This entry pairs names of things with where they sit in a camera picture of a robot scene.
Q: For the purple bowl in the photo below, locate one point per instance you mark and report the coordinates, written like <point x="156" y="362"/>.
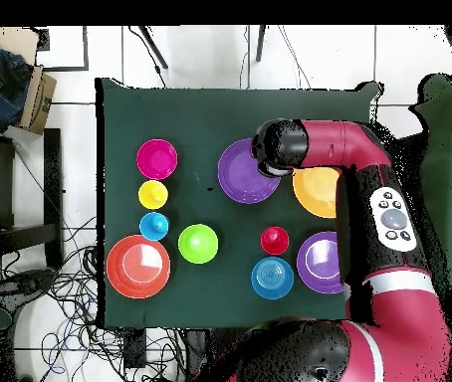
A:
<point x="242" y="179"/>
<point x="317" y="262"/>

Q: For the pink bowl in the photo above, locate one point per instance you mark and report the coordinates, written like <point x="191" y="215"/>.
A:
<point x="157" y="159"/>

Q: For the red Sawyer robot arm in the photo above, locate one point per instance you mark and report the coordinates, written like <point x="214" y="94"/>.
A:
<point x="369" y="147"/>

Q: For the green bowl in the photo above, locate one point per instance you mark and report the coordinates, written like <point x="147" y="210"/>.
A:
<point x="198" y="243"/>

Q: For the red cup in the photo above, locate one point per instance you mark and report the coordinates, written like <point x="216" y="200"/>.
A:
<point x="274" y="240"/>

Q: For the blue cup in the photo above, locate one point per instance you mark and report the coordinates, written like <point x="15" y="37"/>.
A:
<point x="154" y="226"/>

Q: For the yellow cup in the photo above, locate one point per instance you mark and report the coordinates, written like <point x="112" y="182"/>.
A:
<point x="153" y="194"/>

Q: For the blue bowl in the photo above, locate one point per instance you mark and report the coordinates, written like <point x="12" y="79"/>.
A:
<point x="272" y="277"/>

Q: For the large yellow bowl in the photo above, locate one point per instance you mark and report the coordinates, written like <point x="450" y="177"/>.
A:
<point x="315" y="191"/>

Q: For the dark green tablecloth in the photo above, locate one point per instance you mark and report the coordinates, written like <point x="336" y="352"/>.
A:
<point x="194" y="115"/>

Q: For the orange-red bowl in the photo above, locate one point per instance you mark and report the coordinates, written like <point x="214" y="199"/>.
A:
<point x="138" y="266"/>

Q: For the black stand leg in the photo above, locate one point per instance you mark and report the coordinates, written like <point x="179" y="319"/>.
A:
<point x="261" y="43"/>
<point x="154" y="47"/>

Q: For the black wheeled base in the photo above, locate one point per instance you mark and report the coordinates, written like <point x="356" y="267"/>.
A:
<point x="23" y="286"/>

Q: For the cardboard box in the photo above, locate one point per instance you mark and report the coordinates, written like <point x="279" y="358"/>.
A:
<point x="37" y="99"/>

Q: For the blue clothing pile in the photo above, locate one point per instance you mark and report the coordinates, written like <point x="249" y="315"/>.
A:
<point x="5" y="87"/>

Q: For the beige cardboard sheet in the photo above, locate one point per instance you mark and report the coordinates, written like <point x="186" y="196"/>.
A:
<point x="15" y="43"/>

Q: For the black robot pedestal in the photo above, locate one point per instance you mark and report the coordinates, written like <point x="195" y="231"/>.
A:
<point x="218" y="346"/>

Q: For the black metal frame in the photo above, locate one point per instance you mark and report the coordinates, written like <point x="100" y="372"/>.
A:
<point x="52" y="179"/>

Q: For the white board black frame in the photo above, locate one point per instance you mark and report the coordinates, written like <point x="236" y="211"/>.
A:
<point x="62" y="47"/>

